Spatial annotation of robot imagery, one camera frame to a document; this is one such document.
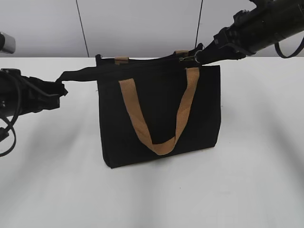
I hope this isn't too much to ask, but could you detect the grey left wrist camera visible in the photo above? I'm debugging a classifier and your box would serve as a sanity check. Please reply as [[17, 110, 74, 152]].
[[0, 32, 16, 54]]

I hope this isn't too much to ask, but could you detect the metal zipper pull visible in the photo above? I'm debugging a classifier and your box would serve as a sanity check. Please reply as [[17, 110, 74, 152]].
[[179, 50, 202, 63]]

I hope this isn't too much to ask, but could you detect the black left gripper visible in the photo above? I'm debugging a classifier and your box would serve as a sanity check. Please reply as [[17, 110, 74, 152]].
[[0, 68, 67, 116]]

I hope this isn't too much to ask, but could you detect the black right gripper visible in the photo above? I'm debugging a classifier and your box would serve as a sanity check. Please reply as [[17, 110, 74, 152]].
[[198, 9, 257, 65]]

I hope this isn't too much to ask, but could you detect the black tote bag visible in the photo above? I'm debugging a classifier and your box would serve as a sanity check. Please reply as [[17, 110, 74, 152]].
[[57, 56, 221, 168]]

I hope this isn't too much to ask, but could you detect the tan rear bag handle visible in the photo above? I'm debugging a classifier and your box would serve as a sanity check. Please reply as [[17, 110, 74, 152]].
[[114, 50, 189, 65]]

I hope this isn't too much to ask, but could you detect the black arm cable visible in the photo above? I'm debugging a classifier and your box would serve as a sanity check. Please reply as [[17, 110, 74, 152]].
[[274, 35, 304, 58], [0, 71, 24, 157]]

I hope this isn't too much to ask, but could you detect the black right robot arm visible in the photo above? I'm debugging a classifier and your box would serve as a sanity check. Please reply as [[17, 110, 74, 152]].
[[194, 0, 304, 65]]

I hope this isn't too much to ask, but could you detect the tan front bag handle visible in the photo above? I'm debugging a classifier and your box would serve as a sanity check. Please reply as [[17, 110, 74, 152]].
[[119, 67, 200, 156]]

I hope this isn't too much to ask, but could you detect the tan bag handle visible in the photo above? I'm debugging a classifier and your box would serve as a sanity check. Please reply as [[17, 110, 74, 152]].
[[119, 67, 200, 156], [114, 50, 189, 65]]

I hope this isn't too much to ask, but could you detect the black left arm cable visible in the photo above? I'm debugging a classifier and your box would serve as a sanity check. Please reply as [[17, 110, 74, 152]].
[[0, 71, 24, 157]]

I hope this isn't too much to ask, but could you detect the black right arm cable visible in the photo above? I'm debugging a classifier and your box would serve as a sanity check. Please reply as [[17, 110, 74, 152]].
[[274, 35, 304, 58]]

